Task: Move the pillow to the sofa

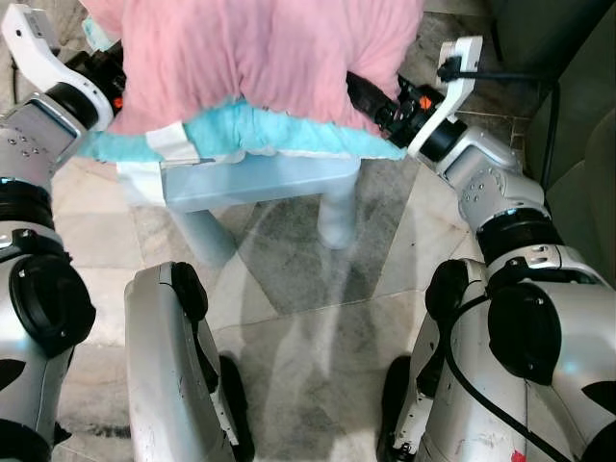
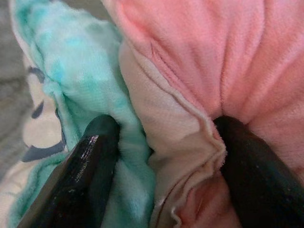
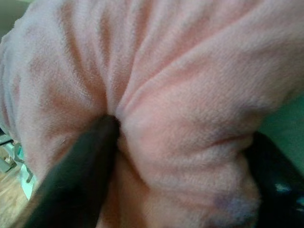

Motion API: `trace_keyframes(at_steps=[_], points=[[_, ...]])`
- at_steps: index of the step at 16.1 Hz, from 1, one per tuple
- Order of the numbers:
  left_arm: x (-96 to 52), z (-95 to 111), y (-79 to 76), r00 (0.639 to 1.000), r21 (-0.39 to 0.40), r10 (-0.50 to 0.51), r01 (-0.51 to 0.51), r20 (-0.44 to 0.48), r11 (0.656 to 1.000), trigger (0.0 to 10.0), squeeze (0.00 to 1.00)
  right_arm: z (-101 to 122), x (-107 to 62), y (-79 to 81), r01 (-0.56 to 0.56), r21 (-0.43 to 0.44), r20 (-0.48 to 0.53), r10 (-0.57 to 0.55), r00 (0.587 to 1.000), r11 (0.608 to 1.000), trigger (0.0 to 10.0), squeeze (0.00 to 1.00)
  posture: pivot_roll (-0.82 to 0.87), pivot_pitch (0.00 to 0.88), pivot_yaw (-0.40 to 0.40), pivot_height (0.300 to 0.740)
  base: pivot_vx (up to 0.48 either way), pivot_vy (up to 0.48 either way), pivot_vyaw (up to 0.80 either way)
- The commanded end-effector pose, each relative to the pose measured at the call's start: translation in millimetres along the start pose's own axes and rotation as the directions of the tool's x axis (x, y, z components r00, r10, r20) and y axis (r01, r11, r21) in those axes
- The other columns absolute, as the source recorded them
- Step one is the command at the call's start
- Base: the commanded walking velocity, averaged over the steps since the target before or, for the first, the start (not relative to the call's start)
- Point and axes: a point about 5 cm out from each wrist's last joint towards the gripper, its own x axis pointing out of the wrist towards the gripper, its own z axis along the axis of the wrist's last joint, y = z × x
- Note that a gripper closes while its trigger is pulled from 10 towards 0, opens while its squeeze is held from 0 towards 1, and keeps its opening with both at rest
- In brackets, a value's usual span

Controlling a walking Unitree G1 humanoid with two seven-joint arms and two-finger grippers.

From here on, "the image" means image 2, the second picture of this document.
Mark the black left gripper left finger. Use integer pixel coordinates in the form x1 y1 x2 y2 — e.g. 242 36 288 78
17 114 121 228

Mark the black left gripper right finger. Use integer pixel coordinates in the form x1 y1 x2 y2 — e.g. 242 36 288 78
213 115 304 228

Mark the pink plush pillow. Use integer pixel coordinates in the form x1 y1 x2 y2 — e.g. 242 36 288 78
0 0 304 228

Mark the grey fuzzy blanket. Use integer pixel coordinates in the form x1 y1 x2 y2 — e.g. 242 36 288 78
0 0 33 181

